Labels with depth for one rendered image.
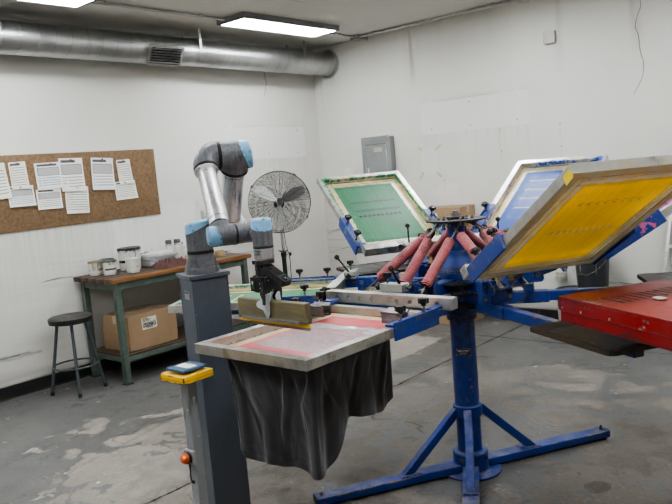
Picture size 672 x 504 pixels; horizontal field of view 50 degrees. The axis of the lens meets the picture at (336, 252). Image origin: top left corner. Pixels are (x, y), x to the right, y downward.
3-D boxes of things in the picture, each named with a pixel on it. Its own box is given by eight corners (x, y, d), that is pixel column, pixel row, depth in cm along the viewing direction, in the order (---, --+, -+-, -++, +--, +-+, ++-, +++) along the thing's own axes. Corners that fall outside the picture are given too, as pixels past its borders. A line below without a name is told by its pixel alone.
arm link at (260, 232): (267, 216, 266) (273, 217, 258) (270, 245, 267) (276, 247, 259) (247, 218, 263) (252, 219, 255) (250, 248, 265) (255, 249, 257)
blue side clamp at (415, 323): (396, 341, 270) (395, 323, 269) (386, 340, 273) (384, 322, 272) (439, 324, 292) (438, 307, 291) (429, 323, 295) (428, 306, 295)
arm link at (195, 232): (184, 250, 319) (181, 220, 317) (214, 247, 323) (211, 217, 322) (188, 252, 308) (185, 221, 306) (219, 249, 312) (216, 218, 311)
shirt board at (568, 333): (708, 356, 243) (707, 332, 242) (611, 376, 230) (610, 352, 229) (495, 299, 369) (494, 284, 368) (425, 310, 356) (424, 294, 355)
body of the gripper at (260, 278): (265, 289, 270) (262, 257, 268) (281, 290, 264) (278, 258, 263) (250, 293, 264) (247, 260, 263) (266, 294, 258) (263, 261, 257)
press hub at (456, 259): (486, 492, 345) (469, 213, 330) (419, 474, 371) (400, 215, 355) (523, 463, 374) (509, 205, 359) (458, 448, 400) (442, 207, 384)
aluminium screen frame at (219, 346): (307, 372, 234) (306, 360, 234) (195, 353, 273) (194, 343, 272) (437, 321, 293) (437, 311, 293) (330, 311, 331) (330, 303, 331)
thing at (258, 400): (320, 483, 250) (309, 363, 245) (235, 457, 279) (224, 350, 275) (326, 480, 252) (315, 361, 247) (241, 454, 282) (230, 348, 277)
